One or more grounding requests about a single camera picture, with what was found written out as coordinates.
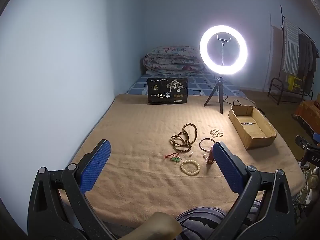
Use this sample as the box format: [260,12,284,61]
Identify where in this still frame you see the person's left forearm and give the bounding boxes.
[135,212,181,240]

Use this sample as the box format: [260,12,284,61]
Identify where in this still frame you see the black clothes rack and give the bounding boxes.
[267,5,320,105]

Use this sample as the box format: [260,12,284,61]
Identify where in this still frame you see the black tripod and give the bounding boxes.
[204,76,229,115]

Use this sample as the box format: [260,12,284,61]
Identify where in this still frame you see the yellow box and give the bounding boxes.
[286,74,304,92]

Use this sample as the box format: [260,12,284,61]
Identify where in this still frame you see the white ring light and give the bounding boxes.
[199,24,248,75]

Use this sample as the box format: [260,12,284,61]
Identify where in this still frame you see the white bead bracelet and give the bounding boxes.
[180,160,201,175]

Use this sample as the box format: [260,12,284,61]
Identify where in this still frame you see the green pendant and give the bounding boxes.
[164,152,185,164]

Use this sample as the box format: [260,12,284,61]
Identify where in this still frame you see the dark hanging clothes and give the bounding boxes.
[297,33,317,93]

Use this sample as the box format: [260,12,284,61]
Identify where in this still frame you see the folded floral quilt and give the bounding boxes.
[143,45,205,75]

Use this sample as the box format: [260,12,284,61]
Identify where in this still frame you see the striped pants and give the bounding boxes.
[175,200,263,240]

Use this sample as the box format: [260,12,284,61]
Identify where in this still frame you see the white cable bundle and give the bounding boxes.
[299,165,320,220]

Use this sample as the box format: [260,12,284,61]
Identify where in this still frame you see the orange cloth covered stand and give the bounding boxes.
[292,100,320,135]

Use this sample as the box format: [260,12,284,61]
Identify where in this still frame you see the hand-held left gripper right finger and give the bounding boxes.
[200,141,297,240]

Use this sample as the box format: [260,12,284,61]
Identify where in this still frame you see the striped white towel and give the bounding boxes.
[282,17,300,72]

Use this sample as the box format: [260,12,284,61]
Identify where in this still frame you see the black power cable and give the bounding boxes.
[222,99,263,112]

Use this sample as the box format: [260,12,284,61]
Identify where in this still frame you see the brown door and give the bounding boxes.
[262,14,283,93]

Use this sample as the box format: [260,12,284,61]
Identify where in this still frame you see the black printed snack bag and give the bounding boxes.
[147,77,188,105]

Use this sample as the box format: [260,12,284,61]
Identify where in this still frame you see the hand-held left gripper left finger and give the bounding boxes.
[27,139,115,240]

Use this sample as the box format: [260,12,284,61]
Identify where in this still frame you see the thin black bangle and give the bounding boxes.
[199,138,217,152]

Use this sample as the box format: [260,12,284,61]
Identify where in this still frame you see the cardboard box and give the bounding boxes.
[228,104,277,150]

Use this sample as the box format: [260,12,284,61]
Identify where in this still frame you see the brown wooden bead necklace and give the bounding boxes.
[170,123,198,151]

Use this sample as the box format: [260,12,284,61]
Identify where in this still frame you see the blue patterned bed sheet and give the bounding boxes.
[125,71,247,97]

